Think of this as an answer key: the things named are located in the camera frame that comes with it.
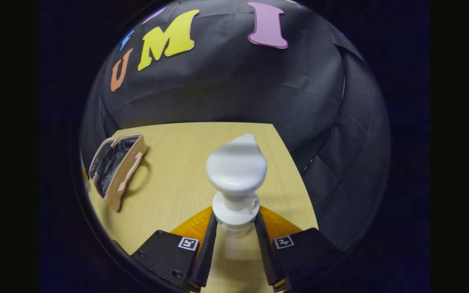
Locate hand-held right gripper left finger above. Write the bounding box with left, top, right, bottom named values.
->
left=131, top=206, right=219, bottom=293

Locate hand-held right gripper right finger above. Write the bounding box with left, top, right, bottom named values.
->
left=254, top=206, right=343, bottom=293

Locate white pump bottle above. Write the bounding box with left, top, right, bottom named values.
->
left=206, top=133, right=268, bottom=261

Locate pink suitcase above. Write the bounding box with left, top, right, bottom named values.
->
left=88, top=133, right=149, bottom=212

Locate black backdrop cloth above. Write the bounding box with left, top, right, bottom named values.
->
left=81, top=0, right=392, bottom=253

